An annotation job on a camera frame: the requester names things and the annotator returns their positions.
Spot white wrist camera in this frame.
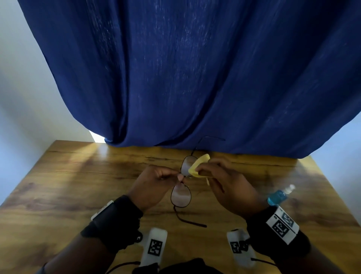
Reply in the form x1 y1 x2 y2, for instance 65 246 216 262
140 228 168 269
226 229 256 269

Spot person's right hand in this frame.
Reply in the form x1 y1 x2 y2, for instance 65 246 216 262
195 157 268 220

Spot person's right forearm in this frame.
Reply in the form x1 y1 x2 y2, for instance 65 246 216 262
276 245 346 274

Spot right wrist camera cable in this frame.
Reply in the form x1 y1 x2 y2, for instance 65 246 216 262
250 257 278 267

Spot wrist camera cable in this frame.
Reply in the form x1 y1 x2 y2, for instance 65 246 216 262
105 261 141 274
250 257 278 267

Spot blue curtain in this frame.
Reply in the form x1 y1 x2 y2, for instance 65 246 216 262
17 0 361 159

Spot yellow cleaning cloth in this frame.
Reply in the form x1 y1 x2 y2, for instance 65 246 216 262
188 154 212 186

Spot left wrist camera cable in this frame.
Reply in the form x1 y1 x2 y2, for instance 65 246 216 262
105 261 141 274

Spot black garment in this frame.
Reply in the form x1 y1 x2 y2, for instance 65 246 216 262
140 257 223 274

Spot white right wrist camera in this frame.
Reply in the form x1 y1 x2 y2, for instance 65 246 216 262
226 229 256 269

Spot white wristband marker tag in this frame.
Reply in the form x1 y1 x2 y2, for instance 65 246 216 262
91 200 114 221
265 206 300 245

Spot black right wristband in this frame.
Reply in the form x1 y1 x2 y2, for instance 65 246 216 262
246 205 311 261

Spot white right wristband marker tag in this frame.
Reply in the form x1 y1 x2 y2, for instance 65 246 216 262
265 206 300 245

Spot round black-framed eyeglasses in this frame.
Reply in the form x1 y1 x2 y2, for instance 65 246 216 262
170 136 226 228

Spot black wristband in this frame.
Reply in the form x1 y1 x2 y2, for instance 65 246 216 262
81 195 144 253
246 205 311 261

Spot black left wristband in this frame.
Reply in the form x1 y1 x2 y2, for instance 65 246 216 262
81 195 144 253

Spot person's left forearm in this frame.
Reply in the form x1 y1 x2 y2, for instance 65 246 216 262
35 233 116 274

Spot blue spray bottle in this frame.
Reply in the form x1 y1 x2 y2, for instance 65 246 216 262
267 184 296 207

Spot white left wristband marker tag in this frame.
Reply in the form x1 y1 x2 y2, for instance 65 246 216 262
91 200 114 221

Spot person's left hand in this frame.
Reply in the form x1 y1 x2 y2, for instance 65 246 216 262
127 165 185 212

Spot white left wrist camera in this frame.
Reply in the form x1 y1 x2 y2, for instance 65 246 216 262
140 228 168 269

